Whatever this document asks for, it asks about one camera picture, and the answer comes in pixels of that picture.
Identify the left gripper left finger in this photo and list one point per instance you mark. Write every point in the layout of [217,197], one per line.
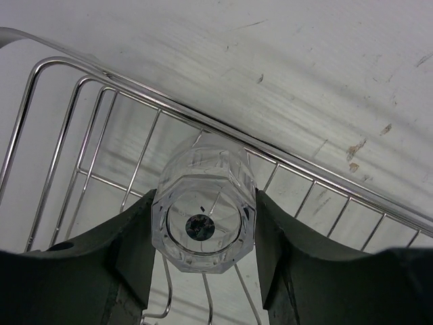
[102,276]

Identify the clear glass tumbler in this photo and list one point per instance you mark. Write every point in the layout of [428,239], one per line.
[204,209]

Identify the chrome wire dish rack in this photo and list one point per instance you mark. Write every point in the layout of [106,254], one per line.
[81,141]

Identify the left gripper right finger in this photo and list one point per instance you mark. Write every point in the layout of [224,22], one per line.
[307,278]

